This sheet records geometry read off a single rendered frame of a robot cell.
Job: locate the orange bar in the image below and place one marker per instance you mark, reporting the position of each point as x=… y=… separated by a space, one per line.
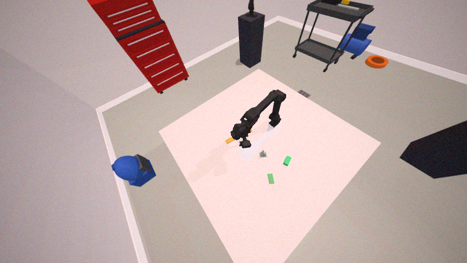
x=229 y=140

